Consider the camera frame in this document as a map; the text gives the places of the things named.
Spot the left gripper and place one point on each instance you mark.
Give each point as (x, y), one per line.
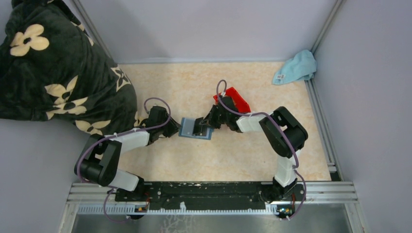
(173, 127)

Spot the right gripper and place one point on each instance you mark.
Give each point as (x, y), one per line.
(209, 121)

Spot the teal card holder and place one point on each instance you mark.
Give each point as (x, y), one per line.
(187, 128)

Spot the red plastic bin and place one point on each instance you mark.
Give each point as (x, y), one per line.
(236, 99)

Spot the light blue cloth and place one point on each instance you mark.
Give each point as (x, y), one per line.
(301, 67)

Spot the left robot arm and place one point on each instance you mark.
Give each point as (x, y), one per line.
(100, 158)

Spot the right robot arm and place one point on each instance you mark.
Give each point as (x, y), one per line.
(284, 132)

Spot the black floral blanket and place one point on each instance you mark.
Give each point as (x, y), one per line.
(51, 69)

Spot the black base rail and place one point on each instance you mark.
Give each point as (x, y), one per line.
(214, 197)

